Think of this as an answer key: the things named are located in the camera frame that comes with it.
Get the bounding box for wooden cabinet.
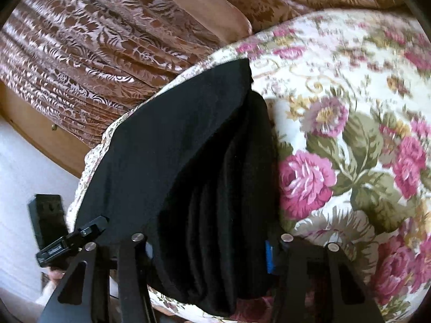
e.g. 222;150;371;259
0;81;93;179

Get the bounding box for person's left hand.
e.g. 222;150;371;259
49;266;68;281

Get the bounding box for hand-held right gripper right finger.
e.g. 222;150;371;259
264;232;386;323

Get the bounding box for floral bedsheet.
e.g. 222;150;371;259
65;7;431;323

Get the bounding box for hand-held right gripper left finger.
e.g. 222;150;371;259
40;232;159;323

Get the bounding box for plain tan cloth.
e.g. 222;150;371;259
135;0;253;46

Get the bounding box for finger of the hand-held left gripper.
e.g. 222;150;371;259
36;216;109;267

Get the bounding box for black pants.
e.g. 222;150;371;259
72;58;281;317

